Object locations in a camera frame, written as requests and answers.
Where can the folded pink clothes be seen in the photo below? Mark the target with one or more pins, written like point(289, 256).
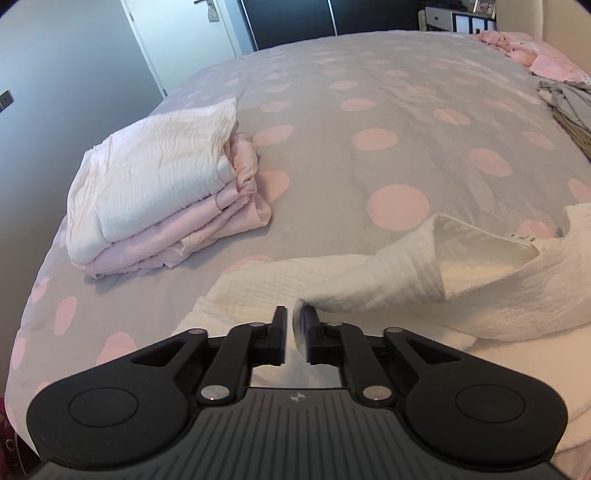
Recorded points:
point(231, 212)

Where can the white drawer cabinet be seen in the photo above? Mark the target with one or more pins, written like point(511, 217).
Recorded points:
point(443, 18)

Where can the white door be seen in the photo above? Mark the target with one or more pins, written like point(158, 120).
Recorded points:
point(184, 37)

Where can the beige headboard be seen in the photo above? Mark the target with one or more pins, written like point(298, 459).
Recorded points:
point(521, 16)

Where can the white muslin shirt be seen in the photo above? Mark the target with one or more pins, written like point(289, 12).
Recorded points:
point(415, 272)

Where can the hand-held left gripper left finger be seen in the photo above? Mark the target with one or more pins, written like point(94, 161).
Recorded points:
point(278, 341)

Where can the dark wardrobe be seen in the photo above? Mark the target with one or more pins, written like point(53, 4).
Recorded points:
point(323, 14)

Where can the brown striped garment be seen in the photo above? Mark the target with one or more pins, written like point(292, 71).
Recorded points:
point(579, 136)

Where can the dark wall switch panel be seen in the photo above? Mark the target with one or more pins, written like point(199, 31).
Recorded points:
point(5, 100)

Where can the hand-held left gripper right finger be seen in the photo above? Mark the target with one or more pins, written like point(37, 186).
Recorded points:
point(314, 344)

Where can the grey garment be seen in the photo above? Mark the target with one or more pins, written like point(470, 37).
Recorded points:
point(568, 99)

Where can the grey pink-dotted bed cover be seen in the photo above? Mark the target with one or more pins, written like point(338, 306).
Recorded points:
point(369, 92)

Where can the folded white cloth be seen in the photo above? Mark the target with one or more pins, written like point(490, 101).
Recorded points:
point(152, 175)

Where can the pink clothes pile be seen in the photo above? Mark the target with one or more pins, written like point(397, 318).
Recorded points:
point(549, 64)

